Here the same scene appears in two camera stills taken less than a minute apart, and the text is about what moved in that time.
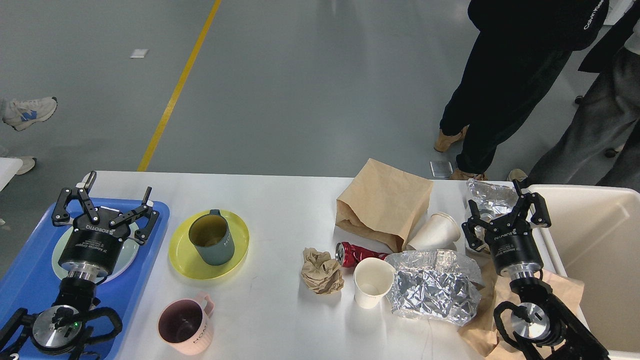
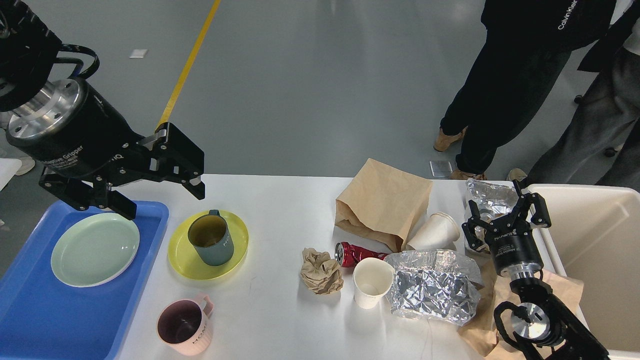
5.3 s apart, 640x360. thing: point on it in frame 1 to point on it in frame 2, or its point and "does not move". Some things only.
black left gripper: x=93 y=248 to x=78 y=129
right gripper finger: x=540 y=216 does not move
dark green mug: x=210 y=234 does not move
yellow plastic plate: x=184 y=255 does not move
